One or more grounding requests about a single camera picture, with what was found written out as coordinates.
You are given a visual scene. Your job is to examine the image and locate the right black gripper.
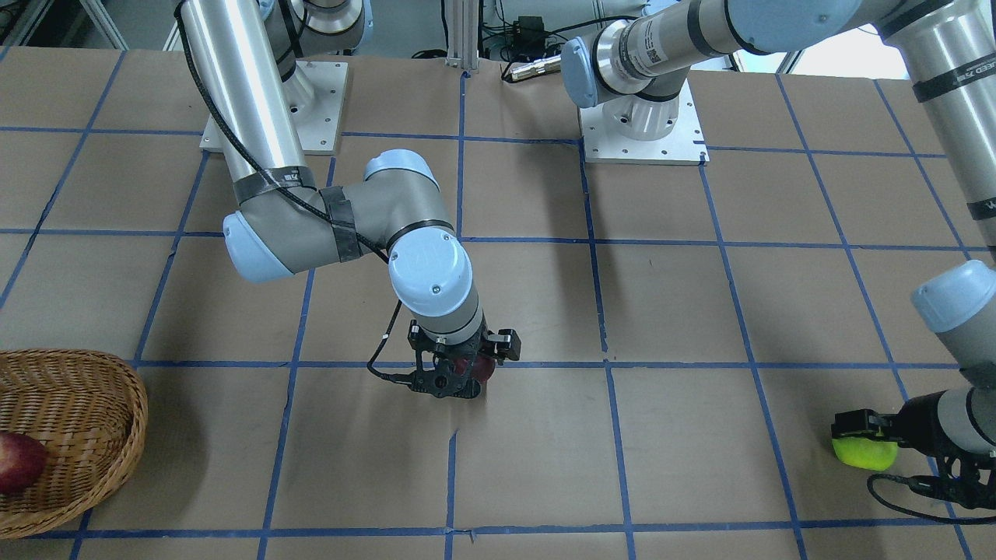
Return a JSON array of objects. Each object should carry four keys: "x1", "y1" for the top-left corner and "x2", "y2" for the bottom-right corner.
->
[{"x1": 408, "y1": 319, "x2": 521, "y2": 398}]

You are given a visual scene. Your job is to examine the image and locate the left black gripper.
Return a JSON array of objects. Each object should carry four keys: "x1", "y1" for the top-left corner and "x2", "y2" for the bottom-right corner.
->
[{"x1": 831, "y1": 391, "x2": 967, "y2": 460}]

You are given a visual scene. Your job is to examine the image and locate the green apple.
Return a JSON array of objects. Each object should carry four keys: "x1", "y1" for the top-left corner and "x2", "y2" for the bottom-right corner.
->
[{"x1": 831, "y1": 437, "x2": 900, "y2": 472}]

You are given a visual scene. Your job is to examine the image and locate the dark red apple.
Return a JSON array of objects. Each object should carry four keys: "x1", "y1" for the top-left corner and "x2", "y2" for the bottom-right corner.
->
[{"x1": 453, "y1": 353, "x2": 496, "y2": 385}]

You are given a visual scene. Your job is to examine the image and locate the red yellow apple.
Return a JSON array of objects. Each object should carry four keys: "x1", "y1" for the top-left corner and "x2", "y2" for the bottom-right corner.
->
[{"x1": 1, "y1": 432, "x2": 47, "y2": 494}]

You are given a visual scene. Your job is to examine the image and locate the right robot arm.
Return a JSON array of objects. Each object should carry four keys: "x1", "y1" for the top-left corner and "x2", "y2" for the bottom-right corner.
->
[{"x1": 174, "y1": 1, "x2": 521, "y2": 398}]

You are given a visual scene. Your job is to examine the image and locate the wicker basket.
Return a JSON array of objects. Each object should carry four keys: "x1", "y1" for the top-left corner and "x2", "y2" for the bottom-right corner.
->
[{"x1": 1, "y1": 348, "x2": 149, "y2": 540}]

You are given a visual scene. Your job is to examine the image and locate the silver cylindrical connector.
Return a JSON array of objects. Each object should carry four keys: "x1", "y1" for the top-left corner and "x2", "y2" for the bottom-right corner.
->
[{"x1": 501, "y1": 54, "x2": 561, "y2": 84}]

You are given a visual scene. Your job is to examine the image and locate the black power adapter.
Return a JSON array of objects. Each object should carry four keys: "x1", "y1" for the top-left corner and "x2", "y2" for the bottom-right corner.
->
[{"x1": 512, "y1": 16, "x2": 547, "y2": 52}]

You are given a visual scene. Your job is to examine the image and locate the black braided cable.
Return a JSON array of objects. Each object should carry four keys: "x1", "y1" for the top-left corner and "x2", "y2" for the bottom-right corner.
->
[{"x1": 866, "y1": 455, "x2": 996, "y2": 522}]

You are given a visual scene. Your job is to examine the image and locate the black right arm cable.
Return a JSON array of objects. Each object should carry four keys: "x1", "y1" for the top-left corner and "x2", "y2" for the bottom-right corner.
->
[{"x1": 173, "y1": 0, "x2": 413, "y2": 386}]

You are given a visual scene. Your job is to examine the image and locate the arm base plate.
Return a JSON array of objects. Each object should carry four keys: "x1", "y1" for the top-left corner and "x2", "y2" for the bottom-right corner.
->
[
  {"x1": 200, "y1": 62, "x2": 349, "y2": 155},
  {"x1": 579, "y1": 82, "x2": 709, "y2": 166}
]

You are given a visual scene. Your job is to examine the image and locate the aluminium frame post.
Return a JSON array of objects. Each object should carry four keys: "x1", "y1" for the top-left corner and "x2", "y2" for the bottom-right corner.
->
[{"x1": 444, "y1": 1, "x2": 482, "y2": 74}]

